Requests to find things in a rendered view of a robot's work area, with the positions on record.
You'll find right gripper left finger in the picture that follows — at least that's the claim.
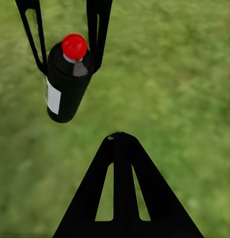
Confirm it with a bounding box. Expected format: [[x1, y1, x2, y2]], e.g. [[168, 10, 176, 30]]
[[53, 132, 128, 238]]

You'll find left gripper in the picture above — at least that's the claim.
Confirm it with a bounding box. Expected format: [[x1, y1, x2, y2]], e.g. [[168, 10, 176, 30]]
[[15, 0, 112, 76]]

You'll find pesticide atomizer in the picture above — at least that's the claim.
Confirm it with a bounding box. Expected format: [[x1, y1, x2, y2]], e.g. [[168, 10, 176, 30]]
[[46, 34, 94, 123]]

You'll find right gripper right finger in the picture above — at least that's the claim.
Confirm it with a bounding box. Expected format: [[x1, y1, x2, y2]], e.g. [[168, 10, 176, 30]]
[[120, 132, 204, 238]]

